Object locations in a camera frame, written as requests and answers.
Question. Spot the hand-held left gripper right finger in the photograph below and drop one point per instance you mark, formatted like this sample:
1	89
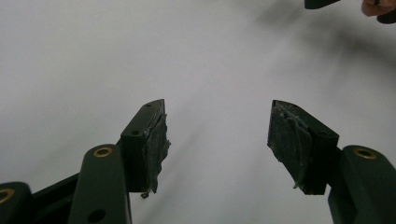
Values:
295	149

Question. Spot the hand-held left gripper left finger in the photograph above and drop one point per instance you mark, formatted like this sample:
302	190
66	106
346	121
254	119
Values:
137	155

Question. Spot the white paper sheet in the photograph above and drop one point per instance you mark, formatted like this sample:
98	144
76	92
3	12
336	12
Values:
124	56

